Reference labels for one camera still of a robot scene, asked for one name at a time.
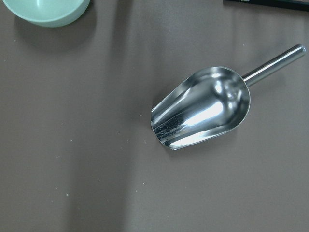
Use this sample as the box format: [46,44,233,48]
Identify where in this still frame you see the black flat tray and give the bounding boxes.
[231,0,309,12]

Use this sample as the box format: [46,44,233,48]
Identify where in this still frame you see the steel ice scoop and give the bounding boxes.
[151,44,306,150]

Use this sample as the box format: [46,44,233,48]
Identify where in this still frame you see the mint green bowl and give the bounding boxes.
[3,0,90,28]

